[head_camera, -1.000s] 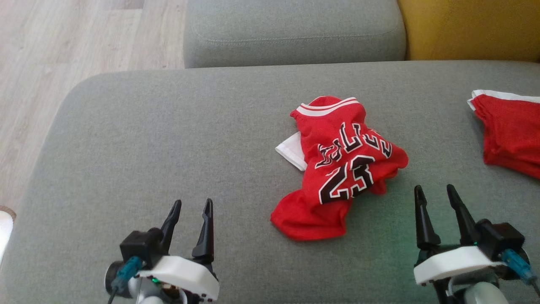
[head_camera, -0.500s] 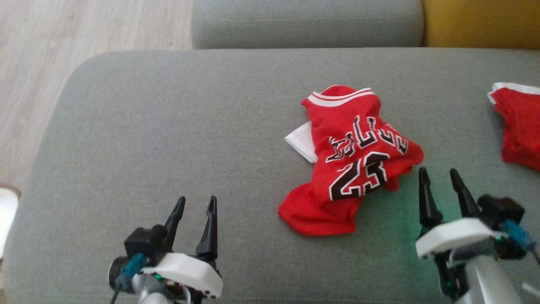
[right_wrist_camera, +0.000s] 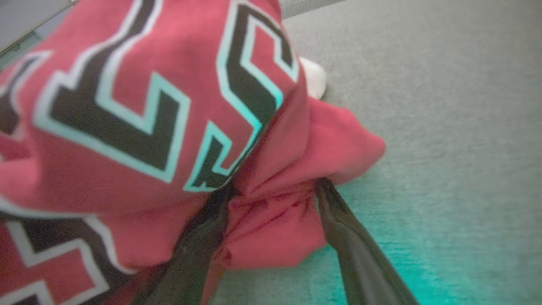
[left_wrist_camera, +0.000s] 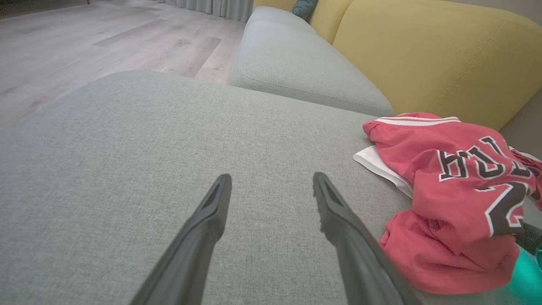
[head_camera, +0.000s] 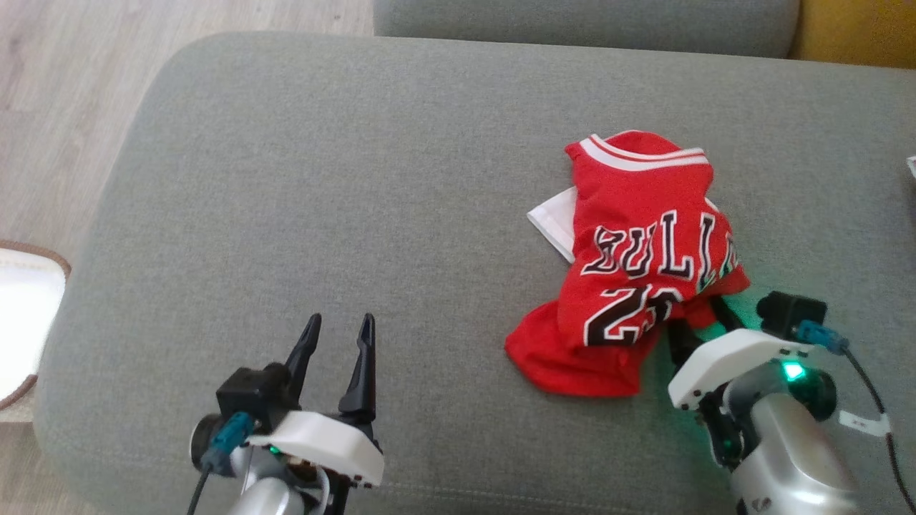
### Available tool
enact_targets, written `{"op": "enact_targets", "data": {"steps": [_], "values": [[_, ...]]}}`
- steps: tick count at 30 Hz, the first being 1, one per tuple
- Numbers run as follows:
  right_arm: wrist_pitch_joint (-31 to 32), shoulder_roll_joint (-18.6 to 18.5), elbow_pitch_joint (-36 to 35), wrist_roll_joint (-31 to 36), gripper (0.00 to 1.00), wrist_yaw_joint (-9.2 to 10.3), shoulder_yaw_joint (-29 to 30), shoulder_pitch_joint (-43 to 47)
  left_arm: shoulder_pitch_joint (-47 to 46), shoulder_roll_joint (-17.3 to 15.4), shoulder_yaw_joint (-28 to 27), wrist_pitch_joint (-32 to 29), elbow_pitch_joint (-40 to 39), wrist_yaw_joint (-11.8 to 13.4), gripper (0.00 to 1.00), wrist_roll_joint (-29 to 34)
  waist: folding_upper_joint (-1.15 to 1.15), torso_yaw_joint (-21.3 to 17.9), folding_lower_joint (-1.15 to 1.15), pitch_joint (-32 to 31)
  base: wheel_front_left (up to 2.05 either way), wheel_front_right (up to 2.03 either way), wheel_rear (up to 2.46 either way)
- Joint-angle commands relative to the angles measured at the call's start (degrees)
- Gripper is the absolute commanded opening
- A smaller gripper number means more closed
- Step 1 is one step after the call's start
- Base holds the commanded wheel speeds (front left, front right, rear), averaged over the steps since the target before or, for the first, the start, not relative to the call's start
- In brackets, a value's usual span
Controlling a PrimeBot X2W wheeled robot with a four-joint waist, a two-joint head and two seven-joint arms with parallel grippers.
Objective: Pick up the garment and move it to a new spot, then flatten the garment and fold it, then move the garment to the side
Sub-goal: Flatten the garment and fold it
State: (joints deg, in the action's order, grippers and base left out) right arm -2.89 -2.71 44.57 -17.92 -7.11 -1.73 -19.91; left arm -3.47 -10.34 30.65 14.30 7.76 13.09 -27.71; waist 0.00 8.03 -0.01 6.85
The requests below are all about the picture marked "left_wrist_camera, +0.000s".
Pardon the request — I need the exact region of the red and white jersey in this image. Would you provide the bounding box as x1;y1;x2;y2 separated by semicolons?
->
363;112;542;296

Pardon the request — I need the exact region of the red shirt with white sleeves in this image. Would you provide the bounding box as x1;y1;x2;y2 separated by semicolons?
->
353;145;415;200

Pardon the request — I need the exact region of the light grey curtain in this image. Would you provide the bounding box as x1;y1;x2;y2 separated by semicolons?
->
150;0;254;22

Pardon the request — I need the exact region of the small grey sofa seat cushion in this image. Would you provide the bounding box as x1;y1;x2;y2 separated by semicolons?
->
227;6;395;118

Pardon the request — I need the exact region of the teal throw pillow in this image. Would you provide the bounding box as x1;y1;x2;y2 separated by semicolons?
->
291;0;319;21

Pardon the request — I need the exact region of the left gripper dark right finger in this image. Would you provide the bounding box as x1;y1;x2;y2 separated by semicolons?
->
312;172;424;305

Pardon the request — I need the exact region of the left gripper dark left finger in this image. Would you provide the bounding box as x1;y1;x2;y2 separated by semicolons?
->
129;174;232;305

